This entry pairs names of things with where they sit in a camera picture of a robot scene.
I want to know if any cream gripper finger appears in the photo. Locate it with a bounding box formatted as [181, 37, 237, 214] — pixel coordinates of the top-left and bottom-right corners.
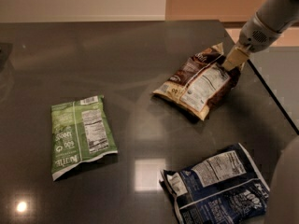
[222, 46, 249, 71]

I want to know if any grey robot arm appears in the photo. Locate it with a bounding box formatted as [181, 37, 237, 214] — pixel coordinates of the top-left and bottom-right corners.
[223, 0, 299, 224]

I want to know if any blue chip bag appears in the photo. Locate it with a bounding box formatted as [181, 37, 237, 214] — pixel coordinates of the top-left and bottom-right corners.
[162, 143, 270, 224]

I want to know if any brown chip bag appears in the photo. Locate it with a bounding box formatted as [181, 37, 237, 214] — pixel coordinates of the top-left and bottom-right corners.
[153, 43, 242, 120]

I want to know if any green chip bag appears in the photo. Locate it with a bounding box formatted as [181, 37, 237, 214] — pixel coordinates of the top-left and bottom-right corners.
[51, 95, 118, 180]

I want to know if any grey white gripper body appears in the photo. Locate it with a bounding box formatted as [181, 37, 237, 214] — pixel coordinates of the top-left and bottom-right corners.
[236, 13, 281, 53]

